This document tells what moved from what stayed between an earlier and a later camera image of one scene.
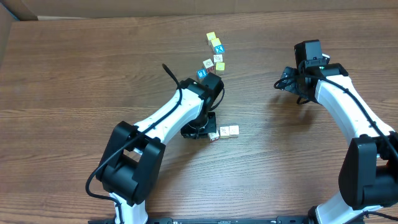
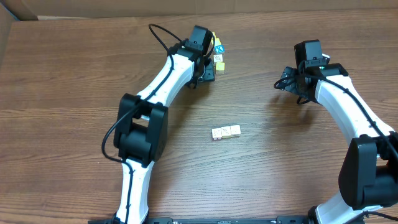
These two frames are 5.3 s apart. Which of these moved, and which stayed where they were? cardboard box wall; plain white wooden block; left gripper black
Moved: left gripper black
Stayed: cardboard box wall; plain white wooden block
